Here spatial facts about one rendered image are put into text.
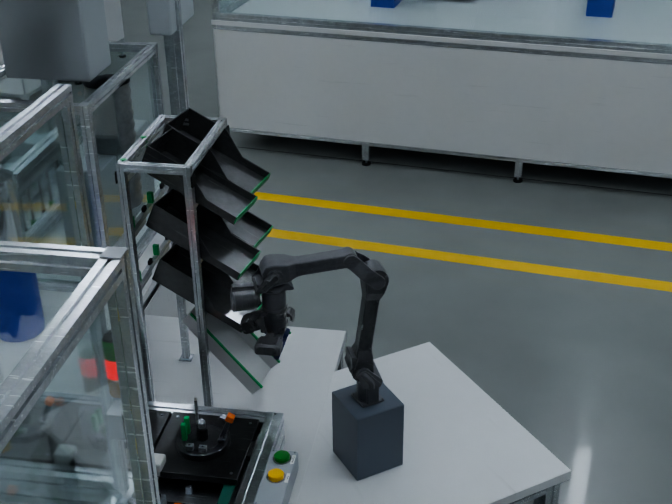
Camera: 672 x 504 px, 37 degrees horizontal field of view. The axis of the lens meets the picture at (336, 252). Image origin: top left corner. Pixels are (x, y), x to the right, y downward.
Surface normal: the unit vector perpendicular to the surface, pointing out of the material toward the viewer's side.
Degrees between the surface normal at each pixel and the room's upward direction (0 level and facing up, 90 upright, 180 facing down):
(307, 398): 0
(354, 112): 90
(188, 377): 0
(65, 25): 90
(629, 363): 0
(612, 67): 90
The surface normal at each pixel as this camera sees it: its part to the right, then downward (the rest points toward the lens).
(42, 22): -0.16, 0.47
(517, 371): -0.01, -0.88
